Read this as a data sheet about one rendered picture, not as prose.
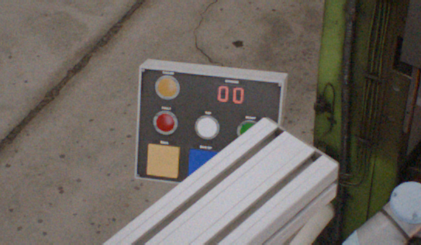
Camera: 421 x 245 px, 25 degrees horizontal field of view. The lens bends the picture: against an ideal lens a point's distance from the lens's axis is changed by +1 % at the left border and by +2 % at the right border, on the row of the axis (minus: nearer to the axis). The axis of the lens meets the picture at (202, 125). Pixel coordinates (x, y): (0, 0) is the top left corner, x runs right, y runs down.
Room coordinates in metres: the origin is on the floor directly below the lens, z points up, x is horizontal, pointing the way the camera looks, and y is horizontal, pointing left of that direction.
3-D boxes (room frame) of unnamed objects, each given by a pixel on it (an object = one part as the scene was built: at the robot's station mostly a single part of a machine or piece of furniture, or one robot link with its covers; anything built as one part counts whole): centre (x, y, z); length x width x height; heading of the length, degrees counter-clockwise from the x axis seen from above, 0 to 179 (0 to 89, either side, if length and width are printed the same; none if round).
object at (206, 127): (1.53, -0.01, 1.09); 0.05 x 0.03 x 0.04; 52
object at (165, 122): (1.55, 0.09, 1.09); 0.05 x 0.03 x 0.04; 52
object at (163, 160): (1.51, 0.10, 1.01); 0.07 x 0.05 x 0.07; 77
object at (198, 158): (1.48, 0.00, 1.01); 0.07 x 0.05 x 0.07; 77
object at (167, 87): (1.59, 0.08, 1.16); 0.05 x 0.03 x 0.04; 52
